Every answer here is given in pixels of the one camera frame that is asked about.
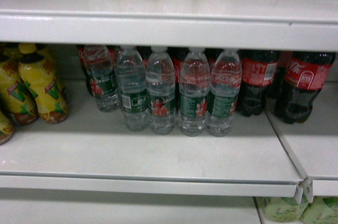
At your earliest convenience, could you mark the white metal shelf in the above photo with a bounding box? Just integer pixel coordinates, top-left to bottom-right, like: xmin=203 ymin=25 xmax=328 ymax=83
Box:
xmin=1 ymin=80 xmax=302 ymax=197

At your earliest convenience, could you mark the green grape drink bottle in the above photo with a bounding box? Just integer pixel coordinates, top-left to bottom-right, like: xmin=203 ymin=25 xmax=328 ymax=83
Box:
xmin=257 ymin=196 xmax=309 ymax=222

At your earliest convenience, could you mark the right water bottle green label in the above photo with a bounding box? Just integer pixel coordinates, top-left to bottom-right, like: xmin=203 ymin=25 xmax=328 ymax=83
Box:
xmin=205 ymin=49 xmax=242 ymax=137

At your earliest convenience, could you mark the right cola bottle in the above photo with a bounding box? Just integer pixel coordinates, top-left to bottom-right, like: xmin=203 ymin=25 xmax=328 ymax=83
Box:
xmin=274 ymin=51 xmax=336 ymax=124

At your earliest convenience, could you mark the clear water bottle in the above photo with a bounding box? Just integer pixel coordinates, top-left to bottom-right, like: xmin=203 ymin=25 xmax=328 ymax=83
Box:
xmin=179 ymin=47 xmax=211 ymax=136

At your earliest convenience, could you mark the upper white shelf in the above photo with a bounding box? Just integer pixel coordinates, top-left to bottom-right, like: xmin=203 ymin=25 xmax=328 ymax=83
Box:
xmin=1 ymin=0 xmax=337 ymax=51

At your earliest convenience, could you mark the water bottle green label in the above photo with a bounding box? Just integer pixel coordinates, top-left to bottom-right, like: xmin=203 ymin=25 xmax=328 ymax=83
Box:
xmin=205 ymin=49 xmax=242 ymax=137
xmin=117 ymin=45 xmax=148 ymax=132

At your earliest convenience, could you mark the left cola bottle behind water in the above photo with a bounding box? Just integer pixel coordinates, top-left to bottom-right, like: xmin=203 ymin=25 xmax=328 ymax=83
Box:
xmin=76 ymin=44 xmax=92 ymax=96

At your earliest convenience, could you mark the far left water bottle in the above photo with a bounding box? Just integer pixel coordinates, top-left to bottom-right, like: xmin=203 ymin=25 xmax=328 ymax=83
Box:
xmin=84 ymin=45 xmax=119 ymax=113

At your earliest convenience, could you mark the cola bottle red label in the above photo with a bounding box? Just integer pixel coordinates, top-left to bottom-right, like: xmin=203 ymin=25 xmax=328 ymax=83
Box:
xmin=237 ymin=49 xmax=280 ymax=117

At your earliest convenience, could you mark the yellow lemon tea bottle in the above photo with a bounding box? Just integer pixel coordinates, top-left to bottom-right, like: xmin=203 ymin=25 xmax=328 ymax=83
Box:
xmin=18 ymin=43 xmax=68 ymax=124

